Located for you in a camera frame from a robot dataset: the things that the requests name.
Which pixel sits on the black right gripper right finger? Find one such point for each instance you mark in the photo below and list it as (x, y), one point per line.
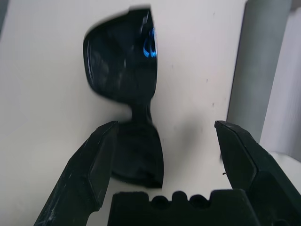
(247, 160)

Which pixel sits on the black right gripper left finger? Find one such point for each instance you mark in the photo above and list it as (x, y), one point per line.
(80, 176)

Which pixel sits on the black sunglasses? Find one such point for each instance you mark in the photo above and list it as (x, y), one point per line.
(122, 58)

